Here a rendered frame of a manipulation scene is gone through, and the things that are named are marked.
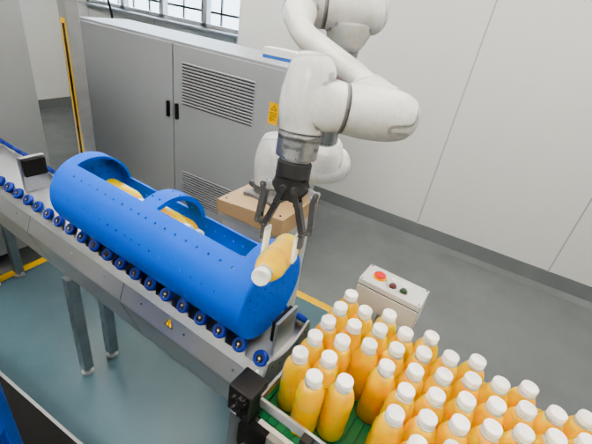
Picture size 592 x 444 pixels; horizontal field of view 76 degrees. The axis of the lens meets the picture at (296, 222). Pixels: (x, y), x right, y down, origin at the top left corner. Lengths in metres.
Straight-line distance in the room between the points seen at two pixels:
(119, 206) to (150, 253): 0.20
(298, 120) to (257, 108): 1.94
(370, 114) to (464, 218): 3.02
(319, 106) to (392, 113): 0.15
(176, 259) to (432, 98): 2.84
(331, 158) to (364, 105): 0.76
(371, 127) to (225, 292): 0.54
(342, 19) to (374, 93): 0.51
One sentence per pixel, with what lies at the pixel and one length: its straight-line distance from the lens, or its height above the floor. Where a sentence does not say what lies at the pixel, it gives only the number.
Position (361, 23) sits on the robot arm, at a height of 1.78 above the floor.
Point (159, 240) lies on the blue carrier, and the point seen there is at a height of 1.17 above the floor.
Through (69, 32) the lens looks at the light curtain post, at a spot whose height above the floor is 1.55.
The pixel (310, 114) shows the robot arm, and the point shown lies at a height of 1.62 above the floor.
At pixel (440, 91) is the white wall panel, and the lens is 3.51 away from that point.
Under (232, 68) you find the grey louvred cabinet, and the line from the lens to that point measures 2.78.
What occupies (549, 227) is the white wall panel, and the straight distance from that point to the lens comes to 3.74.
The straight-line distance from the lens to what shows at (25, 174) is 1.97.
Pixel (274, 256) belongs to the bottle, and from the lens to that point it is 0.81.
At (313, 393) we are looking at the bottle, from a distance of 0.93.
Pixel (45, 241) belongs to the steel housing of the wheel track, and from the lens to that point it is 1.79.
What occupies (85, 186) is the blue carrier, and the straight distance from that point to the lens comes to 1.41.
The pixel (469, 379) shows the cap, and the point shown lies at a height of 1.09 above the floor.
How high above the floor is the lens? 1.80
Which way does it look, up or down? 30 degrees down
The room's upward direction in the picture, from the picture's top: 10 degrees clockwise
